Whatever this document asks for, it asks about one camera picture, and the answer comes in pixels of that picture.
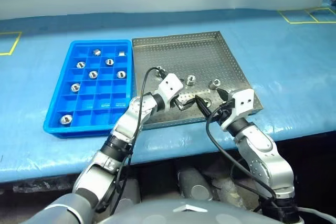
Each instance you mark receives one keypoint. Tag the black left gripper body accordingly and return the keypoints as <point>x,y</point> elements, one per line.
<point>176,102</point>

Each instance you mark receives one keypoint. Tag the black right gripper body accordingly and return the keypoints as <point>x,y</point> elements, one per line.
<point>224,111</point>

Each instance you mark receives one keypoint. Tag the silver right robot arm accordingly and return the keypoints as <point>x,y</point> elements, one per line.
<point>262,150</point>

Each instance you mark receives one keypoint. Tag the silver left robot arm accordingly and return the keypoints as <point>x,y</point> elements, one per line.
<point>126,127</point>

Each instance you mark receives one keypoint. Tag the perforated steel tray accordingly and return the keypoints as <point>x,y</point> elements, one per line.
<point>183,56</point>

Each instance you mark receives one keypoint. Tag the blue compartment tray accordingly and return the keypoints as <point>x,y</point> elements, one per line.
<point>103,103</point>

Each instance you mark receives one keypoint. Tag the grey cylinder under table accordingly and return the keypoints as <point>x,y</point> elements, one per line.
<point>195,184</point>

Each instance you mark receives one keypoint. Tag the yellow tape square outline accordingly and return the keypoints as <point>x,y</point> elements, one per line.
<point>13,47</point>
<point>284,17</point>
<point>311,14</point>

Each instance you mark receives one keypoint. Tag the grey robot torso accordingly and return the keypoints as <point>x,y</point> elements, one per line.
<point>157,213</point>

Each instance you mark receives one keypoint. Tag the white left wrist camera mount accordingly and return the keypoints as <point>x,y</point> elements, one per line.
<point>170,85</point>

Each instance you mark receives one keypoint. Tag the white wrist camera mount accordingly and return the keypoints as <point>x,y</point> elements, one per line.
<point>244,102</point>
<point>170,85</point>

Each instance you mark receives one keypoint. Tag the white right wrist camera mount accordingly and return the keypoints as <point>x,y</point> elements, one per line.
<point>244,102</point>

